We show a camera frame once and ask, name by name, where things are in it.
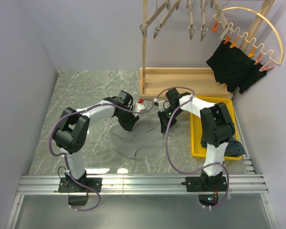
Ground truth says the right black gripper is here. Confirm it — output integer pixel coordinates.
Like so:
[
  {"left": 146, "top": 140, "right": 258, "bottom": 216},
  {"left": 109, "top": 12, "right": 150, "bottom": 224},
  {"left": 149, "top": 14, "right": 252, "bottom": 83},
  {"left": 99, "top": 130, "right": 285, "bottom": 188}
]
[{"left": 158, "top": 107, "right": 184, "bottom": 133}]

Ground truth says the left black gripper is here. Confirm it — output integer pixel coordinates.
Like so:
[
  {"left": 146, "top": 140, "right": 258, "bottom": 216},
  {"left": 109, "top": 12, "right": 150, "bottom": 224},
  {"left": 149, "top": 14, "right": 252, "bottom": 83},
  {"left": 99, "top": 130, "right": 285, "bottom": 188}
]
[{"left": 116, "top": 107, "right": 140, "bottom": 132}]

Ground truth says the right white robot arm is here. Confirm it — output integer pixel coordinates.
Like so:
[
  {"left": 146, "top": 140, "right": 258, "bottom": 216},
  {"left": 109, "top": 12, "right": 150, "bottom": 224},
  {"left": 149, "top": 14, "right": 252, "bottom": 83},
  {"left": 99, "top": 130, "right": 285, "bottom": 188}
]
[{"left": 154, "top": 87, "right": 235, "bottom": 192}]

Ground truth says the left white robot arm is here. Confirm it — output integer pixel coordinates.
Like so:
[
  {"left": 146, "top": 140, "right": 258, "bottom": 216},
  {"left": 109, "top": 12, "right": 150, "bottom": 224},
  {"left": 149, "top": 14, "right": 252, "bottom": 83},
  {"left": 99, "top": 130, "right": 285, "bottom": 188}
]
[{"left": 51, "top": 91, "right": 146, "bottom": 193}]

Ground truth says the striped navy underwear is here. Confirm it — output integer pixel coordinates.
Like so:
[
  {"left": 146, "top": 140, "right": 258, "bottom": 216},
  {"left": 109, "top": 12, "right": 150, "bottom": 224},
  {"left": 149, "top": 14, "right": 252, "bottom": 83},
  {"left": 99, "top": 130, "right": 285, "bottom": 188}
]
[{"left": 201, "top": 136, "right": 245, "bottom": 158}]

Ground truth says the black hanging underwear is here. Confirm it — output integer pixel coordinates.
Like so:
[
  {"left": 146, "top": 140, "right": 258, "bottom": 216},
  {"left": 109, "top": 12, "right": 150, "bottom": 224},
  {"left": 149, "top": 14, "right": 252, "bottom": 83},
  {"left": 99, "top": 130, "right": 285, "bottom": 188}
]
[{"left": 206, "top": 41, "right": 267, "bottom": 94}]

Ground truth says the gold semicircle clip hanger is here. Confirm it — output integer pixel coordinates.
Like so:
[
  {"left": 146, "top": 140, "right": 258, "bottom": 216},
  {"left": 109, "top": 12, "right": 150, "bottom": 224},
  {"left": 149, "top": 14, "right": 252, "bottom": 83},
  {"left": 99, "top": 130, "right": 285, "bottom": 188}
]
[{"left": 213, "top": 1, "right": 284, "bottom": 65}]

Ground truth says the yellow plastic tray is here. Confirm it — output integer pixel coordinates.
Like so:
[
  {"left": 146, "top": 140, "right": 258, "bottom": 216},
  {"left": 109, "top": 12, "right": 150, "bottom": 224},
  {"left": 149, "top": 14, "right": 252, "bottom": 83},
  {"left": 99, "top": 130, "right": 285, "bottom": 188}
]
[{"left": 190, "top": 96, "right": 244, "bottom": 161}]

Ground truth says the wooden drying rack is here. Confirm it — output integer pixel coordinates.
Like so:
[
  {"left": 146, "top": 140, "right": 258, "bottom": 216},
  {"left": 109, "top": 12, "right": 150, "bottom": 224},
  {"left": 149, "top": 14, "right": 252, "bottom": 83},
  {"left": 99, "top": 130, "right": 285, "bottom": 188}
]
[{"left": 140, "top": 0, "right": 274, "bottom": 99}]

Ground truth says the orange clothespin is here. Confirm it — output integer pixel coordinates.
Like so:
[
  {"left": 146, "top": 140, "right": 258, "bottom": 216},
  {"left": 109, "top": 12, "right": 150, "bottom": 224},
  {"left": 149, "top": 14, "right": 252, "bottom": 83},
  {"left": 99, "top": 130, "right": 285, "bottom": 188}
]
[
  {"left": 212, "top": 20, "right": 220, "bottom": 33},
  {"left": 248, "top": 46, "right": 258, "bottom": 58},
  {"left": 230, "top": 35, "right": 240, "bottom": 49},
  {"left": 223, "top": 36, "right": 232, "bottom": 44}
]

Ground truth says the pink clothespin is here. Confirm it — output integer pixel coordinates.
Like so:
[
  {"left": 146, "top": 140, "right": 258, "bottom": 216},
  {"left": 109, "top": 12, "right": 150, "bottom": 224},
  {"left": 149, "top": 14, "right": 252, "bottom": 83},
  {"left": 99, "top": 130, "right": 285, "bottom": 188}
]
[
  {"left": 259, "top": 60, "right": 274, "bottom": 72},
  {"left": 254, "top": 52, "right": 264, "bottom": 65}
]

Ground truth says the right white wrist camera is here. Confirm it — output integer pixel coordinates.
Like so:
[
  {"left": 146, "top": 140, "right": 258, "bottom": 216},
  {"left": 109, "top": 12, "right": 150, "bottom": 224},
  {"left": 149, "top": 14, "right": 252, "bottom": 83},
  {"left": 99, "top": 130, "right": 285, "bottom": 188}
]
[{"left": 153, "top": 98, "right": 170, "bottom": 112}]

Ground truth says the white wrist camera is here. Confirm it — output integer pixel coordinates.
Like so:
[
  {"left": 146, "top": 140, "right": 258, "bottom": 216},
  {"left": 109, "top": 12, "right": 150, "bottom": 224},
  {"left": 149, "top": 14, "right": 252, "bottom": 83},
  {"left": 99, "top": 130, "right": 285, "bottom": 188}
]
[
  {"left": 132, "top": 98, "right": 147, "bottom": 115},
  {"left": 153, "top": 98, "right": 170, "bottom": 112}
]

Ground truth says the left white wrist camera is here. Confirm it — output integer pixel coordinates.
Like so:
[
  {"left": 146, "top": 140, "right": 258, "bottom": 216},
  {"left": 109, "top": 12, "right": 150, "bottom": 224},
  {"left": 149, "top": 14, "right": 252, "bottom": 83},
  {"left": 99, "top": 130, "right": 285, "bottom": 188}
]
[{"left": 132, "top": 98, "right": 147, "bottom": 115}]

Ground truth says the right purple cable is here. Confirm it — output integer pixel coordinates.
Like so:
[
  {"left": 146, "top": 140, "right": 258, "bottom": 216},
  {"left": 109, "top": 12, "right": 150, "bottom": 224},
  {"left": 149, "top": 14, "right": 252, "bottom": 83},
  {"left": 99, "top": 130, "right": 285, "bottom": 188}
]
[{"left": 153, "top": 86, "right": 230, "bottom": 210}]

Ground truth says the aluminium mounting rail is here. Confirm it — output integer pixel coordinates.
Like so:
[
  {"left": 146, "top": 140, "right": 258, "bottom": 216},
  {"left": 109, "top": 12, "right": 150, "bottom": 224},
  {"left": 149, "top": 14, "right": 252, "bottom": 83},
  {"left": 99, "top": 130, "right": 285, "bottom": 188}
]
[{"left": 6, "top": 156, "right": 279, "bottom": 229}]

